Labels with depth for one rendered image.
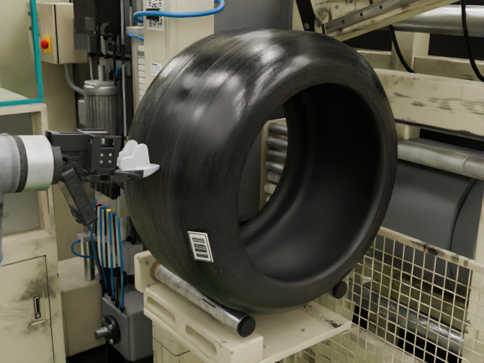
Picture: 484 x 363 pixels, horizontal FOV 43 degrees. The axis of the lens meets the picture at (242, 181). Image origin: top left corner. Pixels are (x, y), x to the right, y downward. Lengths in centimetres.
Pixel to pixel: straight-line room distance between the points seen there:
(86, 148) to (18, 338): 96
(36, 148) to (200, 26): 64
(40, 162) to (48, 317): 97
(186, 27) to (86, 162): 54
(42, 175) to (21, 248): 81
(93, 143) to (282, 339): 67
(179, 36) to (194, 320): 65
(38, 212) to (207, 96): 86
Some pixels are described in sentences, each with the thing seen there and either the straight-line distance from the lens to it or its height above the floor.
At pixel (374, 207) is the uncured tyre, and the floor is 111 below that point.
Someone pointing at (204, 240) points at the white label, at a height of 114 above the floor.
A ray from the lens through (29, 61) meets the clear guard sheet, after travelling 173.
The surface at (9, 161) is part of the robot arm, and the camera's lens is 98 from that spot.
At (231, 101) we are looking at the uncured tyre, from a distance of 109.
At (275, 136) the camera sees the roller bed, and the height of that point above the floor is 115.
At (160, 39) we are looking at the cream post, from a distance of 150.
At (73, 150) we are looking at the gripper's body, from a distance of 105.
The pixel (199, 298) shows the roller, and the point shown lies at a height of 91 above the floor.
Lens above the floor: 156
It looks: 17 degrees down
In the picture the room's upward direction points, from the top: 1 degrees clockwise
